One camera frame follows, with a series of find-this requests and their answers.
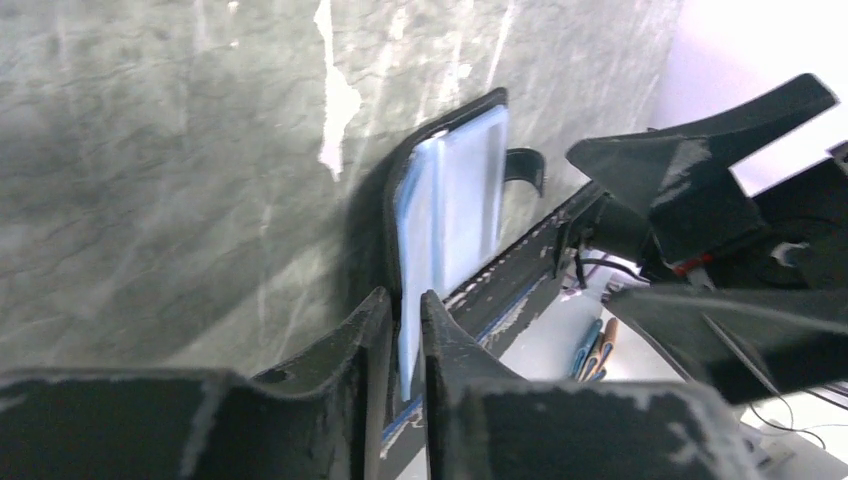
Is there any black leather card holder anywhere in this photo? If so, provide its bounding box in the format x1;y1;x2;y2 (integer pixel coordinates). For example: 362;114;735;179
383;87;546;401

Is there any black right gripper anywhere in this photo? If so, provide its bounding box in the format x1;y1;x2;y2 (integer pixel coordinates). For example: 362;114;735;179
566;74;847;405

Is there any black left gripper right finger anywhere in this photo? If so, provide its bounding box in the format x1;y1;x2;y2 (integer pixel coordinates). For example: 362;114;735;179
420;291;760;479

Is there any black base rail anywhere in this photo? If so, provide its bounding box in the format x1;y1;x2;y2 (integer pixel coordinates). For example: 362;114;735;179
378;182;602;479

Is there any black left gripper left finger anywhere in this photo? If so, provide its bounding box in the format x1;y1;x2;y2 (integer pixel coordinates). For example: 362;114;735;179
1;288;393;479

